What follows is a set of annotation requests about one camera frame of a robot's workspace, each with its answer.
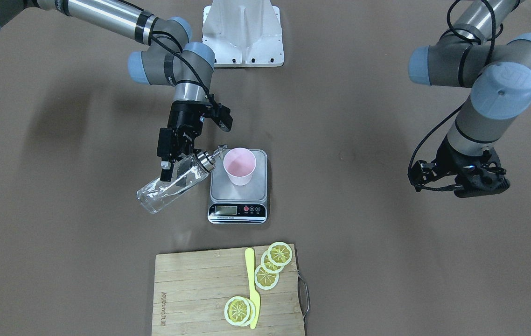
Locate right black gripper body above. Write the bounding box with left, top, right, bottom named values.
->
left=156, top=100, right=207, bottom=161

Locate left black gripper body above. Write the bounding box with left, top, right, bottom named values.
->
left=433, top=136, right=499, bottom=180

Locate clear glass sauce bottle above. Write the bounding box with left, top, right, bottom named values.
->
left=137, top=144, right=229, bottom=213

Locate pink plastic cup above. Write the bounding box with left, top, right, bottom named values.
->
left=223, top=147, right=257, bottom=186

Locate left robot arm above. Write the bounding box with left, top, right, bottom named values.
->
left=407, top=0, right=531, bottom=198

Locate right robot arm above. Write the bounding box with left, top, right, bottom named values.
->
left=0, top=0, right=231, bottom=181

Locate grey digital kitchen scale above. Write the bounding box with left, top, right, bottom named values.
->
left=207, top=149, right=268, bottom=224

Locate yellow plastic knife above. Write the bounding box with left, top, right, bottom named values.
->
left=245, top=247, right=261, bottom=329

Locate bamboo cutting board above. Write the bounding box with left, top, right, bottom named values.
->
left=152, top=243, right=309, bottom=336

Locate lemon slice by knife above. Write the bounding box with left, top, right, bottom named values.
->
left=224, top=296, right=257, bottom=327

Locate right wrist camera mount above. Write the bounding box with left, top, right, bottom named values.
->
left=203, top=104, right=233, bottom=132

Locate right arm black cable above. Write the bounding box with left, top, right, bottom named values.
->
left=151, top=32, right=219, bottom=110

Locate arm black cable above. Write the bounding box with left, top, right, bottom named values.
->
left=407, top=0, right=497, bottom=193
left=151, top=32, right=219, bottom=110

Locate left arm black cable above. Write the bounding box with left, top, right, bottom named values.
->
left=407, top=0, right=497, bottom=193

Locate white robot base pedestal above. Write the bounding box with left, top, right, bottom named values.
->
left=202, top=0, right=285, bottom=68

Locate lemon slice near handle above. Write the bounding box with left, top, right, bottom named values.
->
left=266, top=242, right=293, bottom=266

